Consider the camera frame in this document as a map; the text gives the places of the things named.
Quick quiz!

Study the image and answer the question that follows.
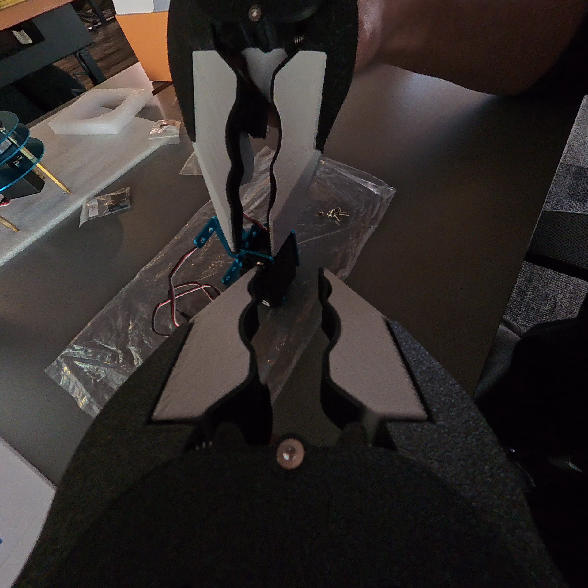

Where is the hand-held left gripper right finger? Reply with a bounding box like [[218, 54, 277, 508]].
[[318, 268, 429, 445]]

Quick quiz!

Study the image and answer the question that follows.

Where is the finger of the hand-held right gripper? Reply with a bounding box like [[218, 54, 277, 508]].
[[268, 49, 329, 257], [191, 49, 249, 257]]

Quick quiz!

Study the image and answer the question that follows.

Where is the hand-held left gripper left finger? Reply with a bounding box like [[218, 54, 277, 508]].
[[150, 268, 274, 450]]

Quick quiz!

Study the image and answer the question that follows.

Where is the red white black servo cable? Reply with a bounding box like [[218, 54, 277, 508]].
[[152, 213, 267, 336]]

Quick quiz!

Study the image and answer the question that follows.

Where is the person's right forearm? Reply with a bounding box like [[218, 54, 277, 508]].
[[356, 0, 588, 96]]

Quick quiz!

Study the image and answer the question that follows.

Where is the grey desk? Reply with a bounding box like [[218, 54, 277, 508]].
[[0, 60, 584, 483]]

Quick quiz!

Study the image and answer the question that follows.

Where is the small clear parts bag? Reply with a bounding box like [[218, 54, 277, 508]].
[[149, 119, 181, 141]]

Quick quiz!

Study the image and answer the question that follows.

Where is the orange cardboard box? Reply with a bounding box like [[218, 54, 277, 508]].
[[115, 0, 175, 83]]

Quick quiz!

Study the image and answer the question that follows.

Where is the clear plastic bag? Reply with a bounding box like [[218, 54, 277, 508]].
[[45, 147, 397, 416]]

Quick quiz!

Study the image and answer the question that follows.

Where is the white foam sheet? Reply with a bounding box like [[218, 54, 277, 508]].
[[0, 64, 194, 267]]

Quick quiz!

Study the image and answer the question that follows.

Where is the small bag of black parts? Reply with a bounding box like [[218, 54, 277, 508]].
[[79, 187, 131, 227]]

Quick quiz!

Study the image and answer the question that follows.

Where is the wooden table with dark panel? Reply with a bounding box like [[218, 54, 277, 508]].
[[0, 0, 95, 88]]

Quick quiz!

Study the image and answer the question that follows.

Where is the open instruction manual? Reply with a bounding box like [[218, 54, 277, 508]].
[[0, 436, 58, 588]]

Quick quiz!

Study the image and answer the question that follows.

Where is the black office chair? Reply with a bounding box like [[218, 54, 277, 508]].
[[524, 211, 588, 276]]

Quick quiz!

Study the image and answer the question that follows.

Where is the white foam frame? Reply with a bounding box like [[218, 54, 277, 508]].
[[48, 88, 152, 135]]

